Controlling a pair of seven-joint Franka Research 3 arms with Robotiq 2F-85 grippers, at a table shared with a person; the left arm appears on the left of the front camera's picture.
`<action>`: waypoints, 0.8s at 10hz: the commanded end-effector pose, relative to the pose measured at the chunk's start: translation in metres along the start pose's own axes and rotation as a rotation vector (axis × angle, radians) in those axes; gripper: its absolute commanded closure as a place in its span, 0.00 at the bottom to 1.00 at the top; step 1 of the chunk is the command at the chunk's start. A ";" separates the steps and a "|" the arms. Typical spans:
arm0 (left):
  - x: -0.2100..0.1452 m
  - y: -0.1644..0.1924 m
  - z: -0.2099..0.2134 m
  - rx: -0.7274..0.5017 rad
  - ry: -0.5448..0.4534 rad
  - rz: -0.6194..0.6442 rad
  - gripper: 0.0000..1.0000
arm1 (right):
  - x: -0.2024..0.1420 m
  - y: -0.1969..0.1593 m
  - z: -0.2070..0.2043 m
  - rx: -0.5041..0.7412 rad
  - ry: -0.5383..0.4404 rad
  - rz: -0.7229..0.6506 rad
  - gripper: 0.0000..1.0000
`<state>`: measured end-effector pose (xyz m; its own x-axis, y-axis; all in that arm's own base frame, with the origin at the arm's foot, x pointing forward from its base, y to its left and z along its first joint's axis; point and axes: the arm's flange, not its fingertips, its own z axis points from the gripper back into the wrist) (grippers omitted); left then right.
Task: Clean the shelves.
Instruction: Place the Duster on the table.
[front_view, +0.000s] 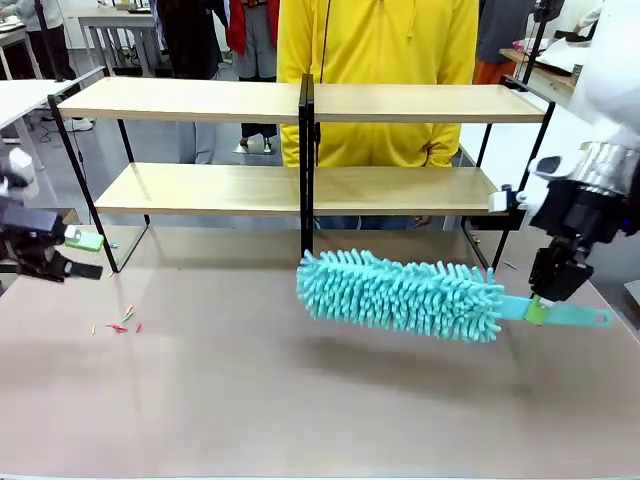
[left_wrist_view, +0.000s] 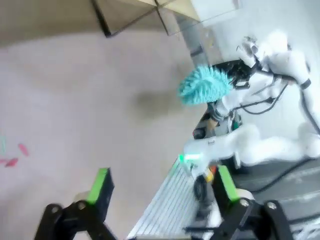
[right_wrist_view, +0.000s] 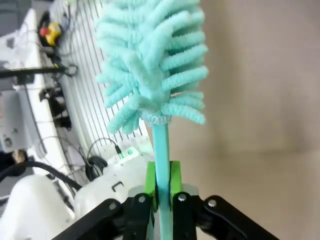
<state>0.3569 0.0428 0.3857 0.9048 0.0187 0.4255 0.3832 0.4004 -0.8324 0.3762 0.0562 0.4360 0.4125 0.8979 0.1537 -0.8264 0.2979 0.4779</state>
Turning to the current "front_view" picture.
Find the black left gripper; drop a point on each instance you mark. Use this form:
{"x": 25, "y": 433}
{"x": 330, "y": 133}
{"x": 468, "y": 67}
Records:
{"x": 27, "y": 240}

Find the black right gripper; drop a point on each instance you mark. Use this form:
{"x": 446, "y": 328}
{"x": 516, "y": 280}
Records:
{"x": 582, "y": 217}

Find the teal microfibre duster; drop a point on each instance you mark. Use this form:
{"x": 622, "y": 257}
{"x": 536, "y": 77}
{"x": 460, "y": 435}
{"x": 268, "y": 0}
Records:
{"x": 400, "y": 295}

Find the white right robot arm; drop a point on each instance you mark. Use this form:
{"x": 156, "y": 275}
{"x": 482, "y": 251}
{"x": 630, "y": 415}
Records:
{"x": 612, "y": 75}

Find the cardboard box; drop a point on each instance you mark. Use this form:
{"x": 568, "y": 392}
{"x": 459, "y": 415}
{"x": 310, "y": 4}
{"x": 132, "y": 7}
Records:
{"x": 71, "y": 216}

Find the white background table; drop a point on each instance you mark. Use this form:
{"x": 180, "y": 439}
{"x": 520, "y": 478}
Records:
{"x": 25, "y": 97}

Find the wooden background table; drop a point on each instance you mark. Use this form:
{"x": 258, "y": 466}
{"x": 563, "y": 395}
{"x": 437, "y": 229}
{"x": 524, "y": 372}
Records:
{"x": 552, "y": 67}

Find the person in black trousers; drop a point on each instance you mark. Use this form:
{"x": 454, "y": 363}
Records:
{"x": 45, "y": 45}

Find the black stand pole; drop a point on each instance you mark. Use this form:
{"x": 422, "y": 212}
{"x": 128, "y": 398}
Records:
{"x": 536, "y": 45}

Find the grey background desk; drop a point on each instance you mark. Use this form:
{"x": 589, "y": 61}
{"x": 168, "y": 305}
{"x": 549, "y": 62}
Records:
{"x": 120, "y": 25}

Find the person in orange trousers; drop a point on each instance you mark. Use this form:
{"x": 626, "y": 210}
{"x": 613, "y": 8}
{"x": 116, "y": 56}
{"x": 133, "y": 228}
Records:
{"x": 500, "y": 45}

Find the person in dark coat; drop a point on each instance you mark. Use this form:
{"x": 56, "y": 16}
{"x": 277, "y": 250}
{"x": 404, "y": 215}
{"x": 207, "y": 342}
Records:
{"x": 192, "y": 35}

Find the person in red jacket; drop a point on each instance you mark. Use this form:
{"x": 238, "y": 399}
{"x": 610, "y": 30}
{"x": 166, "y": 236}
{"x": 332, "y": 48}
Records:
{"x": 250, "y": 35}

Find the person in yellow hoodie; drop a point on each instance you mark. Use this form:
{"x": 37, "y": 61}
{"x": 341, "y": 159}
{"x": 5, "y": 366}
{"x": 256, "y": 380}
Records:
{"x": 375, "y": 50}

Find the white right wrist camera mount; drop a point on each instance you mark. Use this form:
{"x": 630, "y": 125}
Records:
{"x": 550, "y": 167}

